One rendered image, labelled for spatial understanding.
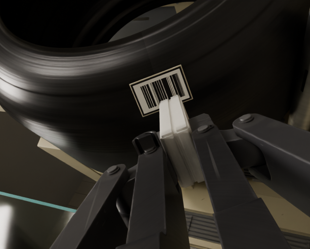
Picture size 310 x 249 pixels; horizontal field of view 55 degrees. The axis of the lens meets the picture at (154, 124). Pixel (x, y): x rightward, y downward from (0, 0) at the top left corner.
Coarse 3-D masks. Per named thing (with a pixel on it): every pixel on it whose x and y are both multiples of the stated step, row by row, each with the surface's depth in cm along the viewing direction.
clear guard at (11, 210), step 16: (0, 192) 125; (0, 208) 122; (16, 208) 120; (32, 208) 118; (48, 208) 115; (64, 208) 113; (0, 224) 119; (16, 224) 116; (32, 224) 114; (48, 224) 112; (64, 224) 110; (0, 240) 115; (16, 240) 113; (32, 240) 112; (48, 240) 110
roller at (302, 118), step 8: (304, 40) 34; (304, 48) 35; (304, 56) 36; (304, 64) 37; (304, 72) 38; (296, 80) 42; (304, 80) 39; (296, 88) 42; (304, 88) 40; (296, 96) 44; (304, 96) 42; (296, 104) 45; (304, 104) 43; (296, 112) 47; (304, 112) 45; (288, 120) 52; (296, 120) 48; (304, 120) 47; (304, 128) 50
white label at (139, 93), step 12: (168, 72) 32; (180, 72) 32; (132, 84) 33; (144, 84) 32; (156, 84) 32; (168, 84) 32; (180, 84) 32; (144, 96) 33; (156, 96) 33; (168, 96) 33; (180, 96) 33; (144, 108) 33; (156, 108) 33
